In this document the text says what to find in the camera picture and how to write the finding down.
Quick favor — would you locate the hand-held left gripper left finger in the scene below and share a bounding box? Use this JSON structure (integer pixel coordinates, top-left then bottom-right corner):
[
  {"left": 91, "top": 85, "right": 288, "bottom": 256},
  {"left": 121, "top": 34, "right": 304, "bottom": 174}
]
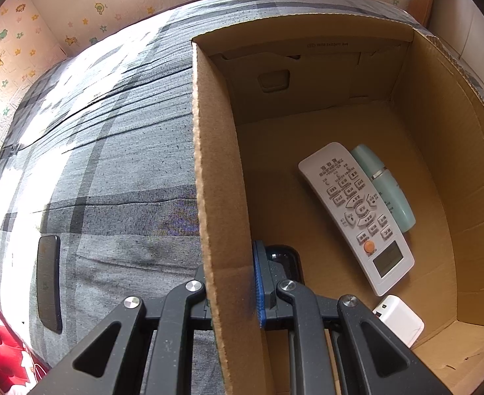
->
[{"left": 28, "top": 265, "right": 215, "bottom": 395}]

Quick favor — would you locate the cardboard box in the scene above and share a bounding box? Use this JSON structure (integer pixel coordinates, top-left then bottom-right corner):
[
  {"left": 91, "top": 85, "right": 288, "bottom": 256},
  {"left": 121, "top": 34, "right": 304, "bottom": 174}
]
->
[{"left": 190, "top": 10, "right": 484, "bottom": 395}]

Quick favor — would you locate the teal cosmetic bottle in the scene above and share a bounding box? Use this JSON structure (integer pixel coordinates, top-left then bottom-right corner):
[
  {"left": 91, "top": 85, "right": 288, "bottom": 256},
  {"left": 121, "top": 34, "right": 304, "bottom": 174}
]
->
[{"left": 351, "top": 144, "right": 416, "bottom": 233}]

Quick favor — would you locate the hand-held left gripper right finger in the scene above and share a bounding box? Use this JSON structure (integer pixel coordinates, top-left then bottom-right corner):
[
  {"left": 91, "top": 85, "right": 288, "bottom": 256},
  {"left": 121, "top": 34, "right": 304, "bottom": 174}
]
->
[{"left": 252, "top": 240, "right": 452, "bottom": 395}]

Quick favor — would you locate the grey plaid bed sheet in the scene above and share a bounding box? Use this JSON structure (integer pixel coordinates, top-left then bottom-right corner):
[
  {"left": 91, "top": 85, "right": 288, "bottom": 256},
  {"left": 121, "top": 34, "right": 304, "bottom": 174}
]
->
[{"left": 0, "top": 0, "right": 484, "bottom": 395}]

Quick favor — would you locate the black phone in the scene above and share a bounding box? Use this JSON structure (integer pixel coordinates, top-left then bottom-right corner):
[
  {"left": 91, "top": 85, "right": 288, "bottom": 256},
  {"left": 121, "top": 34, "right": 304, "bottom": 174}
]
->
[{"left": 36, "top": 234, "right": 63, "bottom": 334}]

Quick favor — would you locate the white cabinet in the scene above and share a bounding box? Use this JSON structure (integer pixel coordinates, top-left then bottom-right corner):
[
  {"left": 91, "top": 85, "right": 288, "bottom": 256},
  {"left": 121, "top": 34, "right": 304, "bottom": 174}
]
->
[{"left": 427, "top": 0, "right": 484, "bottom": 103}]

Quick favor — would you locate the black glossy case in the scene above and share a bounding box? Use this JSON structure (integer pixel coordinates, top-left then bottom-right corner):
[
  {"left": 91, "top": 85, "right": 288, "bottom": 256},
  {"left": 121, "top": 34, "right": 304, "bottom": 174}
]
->
[{"left": 267, "top": 246, "right": 304, "bottom": 285}]

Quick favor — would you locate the white remote control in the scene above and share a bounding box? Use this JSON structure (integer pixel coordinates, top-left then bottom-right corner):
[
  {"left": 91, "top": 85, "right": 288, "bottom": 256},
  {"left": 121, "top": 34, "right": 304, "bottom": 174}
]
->
[{"left": 298, "top": 142, "right": 415, "bottom": 297}]

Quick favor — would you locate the white charger adapter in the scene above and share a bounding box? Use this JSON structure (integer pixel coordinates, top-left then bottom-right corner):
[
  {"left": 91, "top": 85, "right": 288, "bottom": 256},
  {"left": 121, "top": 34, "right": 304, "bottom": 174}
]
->
[{"left": 372, "top": 295, "right": 425, "bottom": 348}]

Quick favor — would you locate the red printed blanket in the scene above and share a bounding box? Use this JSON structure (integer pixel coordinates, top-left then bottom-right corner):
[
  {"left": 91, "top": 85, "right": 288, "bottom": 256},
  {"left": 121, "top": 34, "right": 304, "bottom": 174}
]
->
[{"left": 0, "top": 284, "right": 57, "bottom": 392}]

